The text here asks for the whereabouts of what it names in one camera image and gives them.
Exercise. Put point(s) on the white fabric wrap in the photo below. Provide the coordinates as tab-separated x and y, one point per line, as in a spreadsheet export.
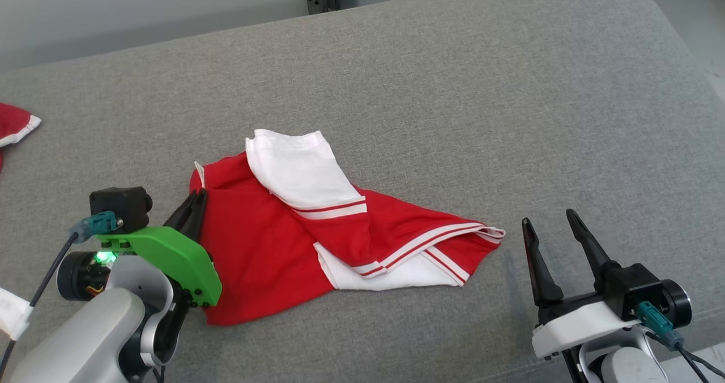
14	315

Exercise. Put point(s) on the red shirt with white trim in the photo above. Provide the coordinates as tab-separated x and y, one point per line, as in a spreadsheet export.
11	122

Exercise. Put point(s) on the red shirt with white stripes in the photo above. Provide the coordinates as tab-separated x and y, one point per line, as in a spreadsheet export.
260	258

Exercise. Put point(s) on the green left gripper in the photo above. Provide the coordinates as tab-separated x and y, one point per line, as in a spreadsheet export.
175	258

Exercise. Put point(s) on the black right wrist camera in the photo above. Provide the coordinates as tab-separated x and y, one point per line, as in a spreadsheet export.
640	286

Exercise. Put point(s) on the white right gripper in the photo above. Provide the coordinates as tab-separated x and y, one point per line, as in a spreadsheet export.
572	326

